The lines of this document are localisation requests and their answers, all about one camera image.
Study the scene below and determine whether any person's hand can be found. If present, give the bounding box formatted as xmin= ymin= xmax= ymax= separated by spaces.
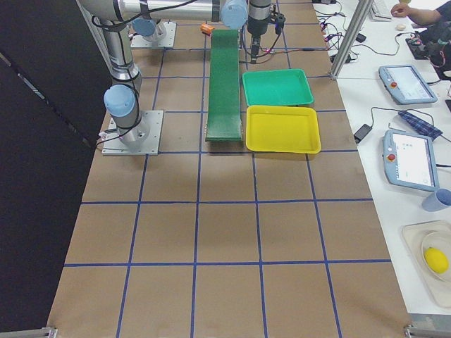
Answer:
xmin=390 ymin=2 xmax=410 ymax=18

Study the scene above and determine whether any blue cup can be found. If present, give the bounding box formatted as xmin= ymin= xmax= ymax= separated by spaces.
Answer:
xmin=421 ymin=189 xmax=451 ymax=212

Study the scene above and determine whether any lower teach pendant tablet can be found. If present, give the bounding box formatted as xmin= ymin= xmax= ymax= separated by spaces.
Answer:
xmin=383 ymin=130 xmax=440 ymax=192

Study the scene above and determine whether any teach pendant tablet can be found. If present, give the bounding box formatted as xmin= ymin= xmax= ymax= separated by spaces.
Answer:
xmin=383 ymin=130 xmax=440 ymax=192
xmin=378 ymin=65 xmax=438 ymax=105

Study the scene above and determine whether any upper teach pendant tablet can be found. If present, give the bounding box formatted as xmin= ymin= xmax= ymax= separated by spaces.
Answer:
xmin=378 ymin=65 xmax=438 ymax=105

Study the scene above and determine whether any yellow lemon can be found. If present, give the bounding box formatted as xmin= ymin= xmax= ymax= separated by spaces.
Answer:
xmin=424 ymin=247 xmax=449 ymax=274

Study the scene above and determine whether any green plastic tray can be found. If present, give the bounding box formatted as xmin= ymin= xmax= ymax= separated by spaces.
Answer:
xmin=242 ymin=68 xmax=314 ymax=106

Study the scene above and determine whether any black power adapter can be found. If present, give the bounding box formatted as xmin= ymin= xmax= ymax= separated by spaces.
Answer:
xmin=354 ymin=124 xmax=372 ymax=144

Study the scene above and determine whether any yellow plastic tray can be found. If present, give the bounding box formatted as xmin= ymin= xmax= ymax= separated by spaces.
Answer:
xmin=246 ymin=105 xmax=321 ymax=154

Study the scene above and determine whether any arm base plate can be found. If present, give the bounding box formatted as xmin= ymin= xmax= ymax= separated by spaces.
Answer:
xmin=130 ymin=21 xmax=177 ymax=49
xmin=99 ymin=111 xmax=163 ymax=156

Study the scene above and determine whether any orange cylinder with 4680 print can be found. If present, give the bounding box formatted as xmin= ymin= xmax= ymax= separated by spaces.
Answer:
xmin=200 ymin=23 xmax=215 ymax=36

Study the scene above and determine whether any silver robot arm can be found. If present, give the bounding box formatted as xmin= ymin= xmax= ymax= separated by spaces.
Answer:
xmin=131 ymin=1 xmax=285 ymax=64
xmin=80 ymin=1 xmax=248 ymax=149

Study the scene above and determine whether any blue plaid face mask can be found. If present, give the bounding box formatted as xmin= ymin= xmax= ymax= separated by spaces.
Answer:
xmin=398 ymin=111 xmax=443 ymax=140

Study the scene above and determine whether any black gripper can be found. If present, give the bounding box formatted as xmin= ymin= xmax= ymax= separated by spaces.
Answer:
xmin=250 ymin=35 xmax=261 ymax=63

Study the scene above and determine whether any green conveyor belt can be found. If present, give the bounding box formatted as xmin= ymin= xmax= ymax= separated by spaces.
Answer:
xmin=205 ymin=29 xmax=242 ymax=142

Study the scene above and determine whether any beige tray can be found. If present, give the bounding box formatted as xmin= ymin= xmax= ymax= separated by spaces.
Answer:
xmin=402 ymin=220 xmax=450 ymax=308

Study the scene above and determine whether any aluminium frame post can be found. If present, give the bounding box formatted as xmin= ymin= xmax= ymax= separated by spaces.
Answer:
xmin=330 ymin=0 xmax=372 ymax=80

